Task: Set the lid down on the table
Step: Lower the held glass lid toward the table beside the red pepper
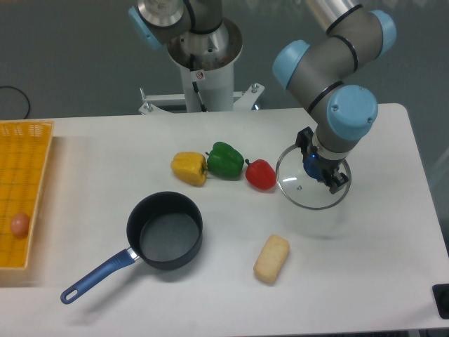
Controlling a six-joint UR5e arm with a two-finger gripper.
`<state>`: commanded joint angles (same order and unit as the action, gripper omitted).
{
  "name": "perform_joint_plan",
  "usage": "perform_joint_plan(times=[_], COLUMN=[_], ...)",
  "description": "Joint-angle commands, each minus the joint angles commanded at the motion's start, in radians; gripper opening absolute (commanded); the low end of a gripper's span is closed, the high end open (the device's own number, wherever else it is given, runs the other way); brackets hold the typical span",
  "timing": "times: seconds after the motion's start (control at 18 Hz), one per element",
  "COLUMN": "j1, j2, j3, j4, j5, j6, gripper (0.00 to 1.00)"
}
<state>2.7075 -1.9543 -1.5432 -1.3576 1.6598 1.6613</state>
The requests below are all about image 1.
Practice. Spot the glass pot lid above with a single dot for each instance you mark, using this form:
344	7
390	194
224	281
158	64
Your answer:
303	190

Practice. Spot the beige bread loaf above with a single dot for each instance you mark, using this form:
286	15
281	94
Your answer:
271	259

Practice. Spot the yellow plastic basket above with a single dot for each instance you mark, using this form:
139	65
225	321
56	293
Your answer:
25	147

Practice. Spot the black device at table edge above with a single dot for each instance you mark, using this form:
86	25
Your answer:
441	297

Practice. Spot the yellow bell pepper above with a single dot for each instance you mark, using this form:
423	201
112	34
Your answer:
190	167

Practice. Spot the black saucepan blue handle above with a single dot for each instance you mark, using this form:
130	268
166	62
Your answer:
165	230

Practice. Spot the green bell pepper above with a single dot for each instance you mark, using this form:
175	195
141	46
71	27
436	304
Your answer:
224	161

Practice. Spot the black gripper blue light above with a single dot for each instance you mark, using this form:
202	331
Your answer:
317	166

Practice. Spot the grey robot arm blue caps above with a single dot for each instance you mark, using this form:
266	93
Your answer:
312	74

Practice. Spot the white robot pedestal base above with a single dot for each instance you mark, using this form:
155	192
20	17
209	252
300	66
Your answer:
206	65

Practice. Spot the brown egg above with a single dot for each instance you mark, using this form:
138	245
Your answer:
19	225

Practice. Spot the red bell pepper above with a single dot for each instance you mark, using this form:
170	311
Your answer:
260	174

